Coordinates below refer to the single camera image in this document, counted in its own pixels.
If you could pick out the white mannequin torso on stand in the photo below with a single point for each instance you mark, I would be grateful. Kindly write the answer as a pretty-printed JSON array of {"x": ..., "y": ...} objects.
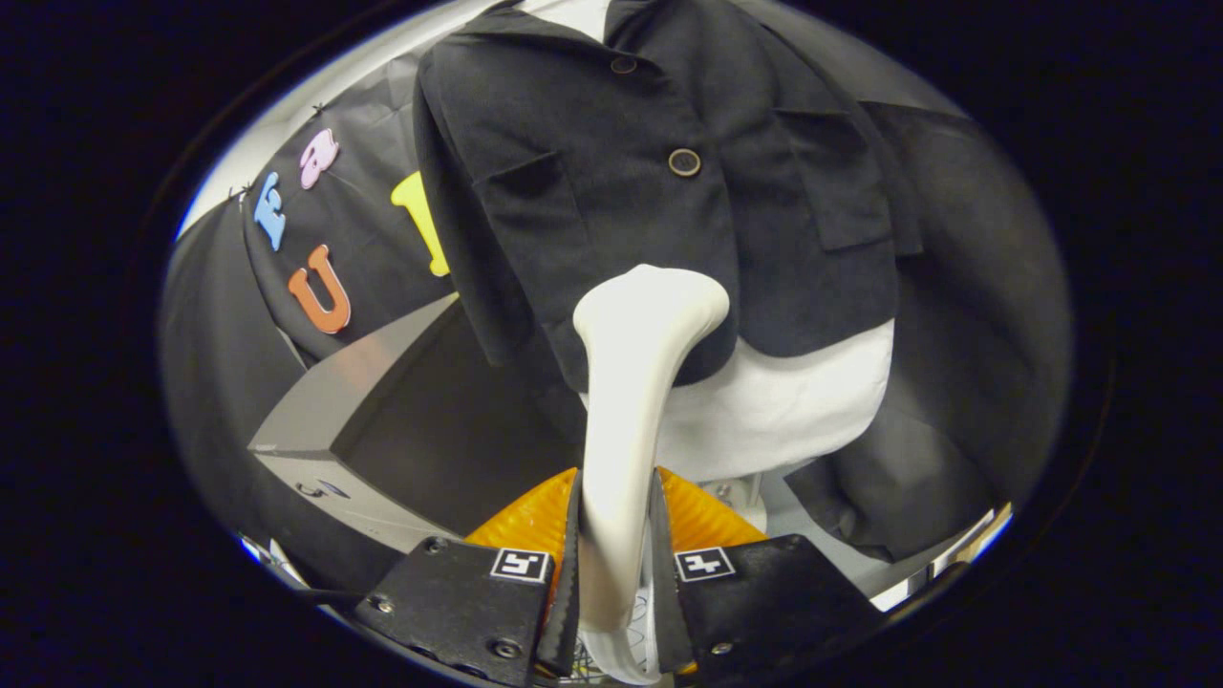
[{"x": 783, "y": 411}]

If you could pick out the grey cabinet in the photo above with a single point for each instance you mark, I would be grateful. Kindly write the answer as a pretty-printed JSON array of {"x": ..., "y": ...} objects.
[{"x": 430, "y": 430}]

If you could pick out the black backdrop cloth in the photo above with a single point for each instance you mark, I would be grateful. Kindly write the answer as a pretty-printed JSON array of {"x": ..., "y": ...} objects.
[{"x": 975, "y": 287}]

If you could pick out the white wooden board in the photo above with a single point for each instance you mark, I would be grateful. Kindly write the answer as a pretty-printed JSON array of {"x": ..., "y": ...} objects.
[{"x": 955, "y": 554}]

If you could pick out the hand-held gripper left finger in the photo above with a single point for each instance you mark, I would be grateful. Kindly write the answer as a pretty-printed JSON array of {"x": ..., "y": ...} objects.
[{"x": 566, "y": 592}]

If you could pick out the black blazer jacket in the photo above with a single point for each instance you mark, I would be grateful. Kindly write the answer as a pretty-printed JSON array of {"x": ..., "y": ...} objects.
[{"x": 592, "y": 191}]

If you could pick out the white and blue clutter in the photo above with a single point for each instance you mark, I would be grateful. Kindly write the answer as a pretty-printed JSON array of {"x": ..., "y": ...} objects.
[{"x": 277, "y": 559}]

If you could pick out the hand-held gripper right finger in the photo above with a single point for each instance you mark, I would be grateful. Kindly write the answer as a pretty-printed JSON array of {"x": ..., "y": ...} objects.
[{"x": 664, "y": 592}]

